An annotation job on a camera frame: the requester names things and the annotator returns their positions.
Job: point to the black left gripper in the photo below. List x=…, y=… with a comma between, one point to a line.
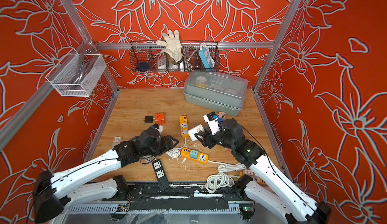
x=166, y=144

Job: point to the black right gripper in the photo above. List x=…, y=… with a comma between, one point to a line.
x=206, y=136

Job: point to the small black cube adapter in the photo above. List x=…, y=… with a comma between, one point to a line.
x=148, y=119

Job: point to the orange-red cube adapter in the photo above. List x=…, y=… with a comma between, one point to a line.
x=160, y=118

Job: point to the black power strip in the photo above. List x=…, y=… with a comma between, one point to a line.
x=160, y=174

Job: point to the short yellow power strip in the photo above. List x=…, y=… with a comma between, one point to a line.
x=183, y=126

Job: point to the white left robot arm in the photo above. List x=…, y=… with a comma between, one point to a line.
x=56, y=192

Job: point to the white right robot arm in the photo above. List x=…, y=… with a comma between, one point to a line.
x=285, y=200

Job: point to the white socket in basket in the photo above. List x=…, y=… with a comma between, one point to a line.
x=161, y=64

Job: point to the pink white small adapter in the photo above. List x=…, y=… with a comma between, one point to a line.
x=221, y=115

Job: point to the small transparent plastic card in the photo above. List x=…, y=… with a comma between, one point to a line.
x=117, y=140

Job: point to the grey plastic storage box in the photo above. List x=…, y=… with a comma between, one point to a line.
x=216, y=91

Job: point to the dark round item in basket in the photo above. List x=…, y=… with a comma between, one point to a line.
x=143, y=67

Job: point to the white work glove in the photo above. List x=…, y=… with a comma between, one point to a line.
x=172, y=45

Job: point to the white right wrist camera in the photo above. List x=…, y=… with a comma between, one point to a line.
x=212, y=120

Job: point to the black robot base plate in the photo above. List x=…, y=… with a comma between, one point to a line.
x=177, y=190

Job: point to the black wire wall basket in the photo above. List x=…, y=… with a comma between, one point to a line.
x=187, y=56

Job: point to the white wire wall basket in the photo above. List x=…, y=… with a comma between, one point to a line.
x=76, y=74

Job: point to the aluminium frame post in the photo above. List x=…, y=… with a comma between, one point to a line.
x=76, y=19

